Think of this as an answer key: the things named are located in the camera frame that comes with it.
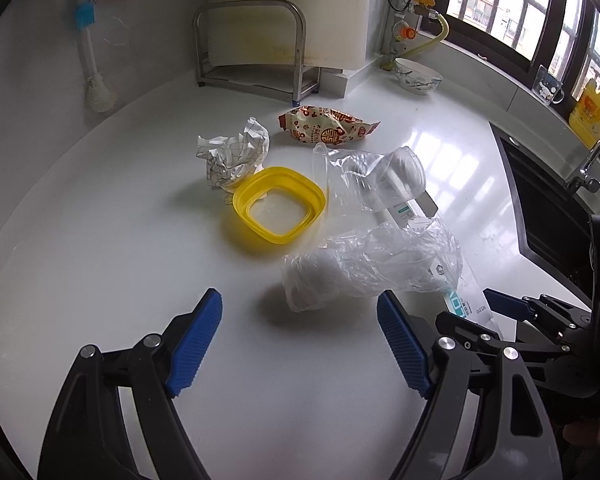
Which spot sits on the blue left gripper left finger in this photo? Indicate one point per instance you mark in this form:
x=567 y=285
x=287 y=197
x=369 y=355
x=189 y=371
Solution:
x=188 y=337

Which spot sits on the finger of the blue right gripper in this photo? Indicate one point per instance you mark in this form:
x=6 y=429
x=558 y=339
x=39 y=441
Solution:
x=506 y=305

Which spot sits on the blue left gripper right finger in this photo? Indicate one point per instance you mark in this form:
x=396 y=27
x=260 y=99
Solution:
x=409 y=339

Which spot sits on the white product packaging card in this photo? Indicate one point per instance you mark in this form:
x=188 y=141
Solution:
x=471 y=306

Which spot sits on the clear plastic bag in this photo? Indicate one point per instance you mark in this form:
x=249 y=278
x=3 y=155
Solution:
x=424 y=256

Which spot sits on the grid paper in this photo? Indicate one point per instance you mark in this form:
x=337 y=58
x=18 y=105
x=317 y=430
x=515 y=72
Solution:
x=230 y=160

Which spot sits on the red patterned snack bag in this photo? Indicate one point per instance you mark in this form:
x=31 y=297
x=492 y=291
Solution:
x=311 y=124

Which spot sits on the left hand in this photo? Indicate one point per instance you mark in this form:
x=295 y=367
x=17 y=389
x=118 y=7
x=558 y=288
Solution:
x=584 y=434

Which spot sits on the black sink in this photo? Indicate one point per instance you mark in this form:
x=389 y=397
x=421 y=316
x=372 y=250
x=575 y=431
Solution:
x=556 y=230

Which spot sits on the yellow oil bottle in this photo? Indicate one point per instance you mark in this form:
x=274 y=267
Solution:
x=584 y=120

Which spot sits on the glass mug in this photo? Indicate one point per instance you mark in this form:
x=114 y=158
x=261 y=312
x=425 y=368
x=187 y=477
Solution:
x=547 y=88

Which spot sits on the white patterned bowl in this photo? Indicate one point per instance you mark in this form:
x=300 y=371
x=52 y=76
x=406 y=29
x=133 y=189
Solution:
x=416 y=78

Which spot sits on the blue white bottle brush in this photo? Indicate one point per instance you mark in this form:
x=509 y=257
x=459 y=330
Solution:
x=98 y=97

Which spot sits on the steel cutting board rack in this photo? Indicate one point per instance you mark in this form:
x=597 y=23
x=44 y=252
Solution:
x=256 y=46

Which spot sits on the gas valve with orange knob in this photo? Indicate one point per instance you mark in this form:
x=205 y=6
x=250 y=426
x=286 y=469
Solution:
x=401 y=30

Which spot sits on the window frame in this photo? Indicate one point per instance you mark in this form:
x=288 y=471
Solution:
x=522 y=36

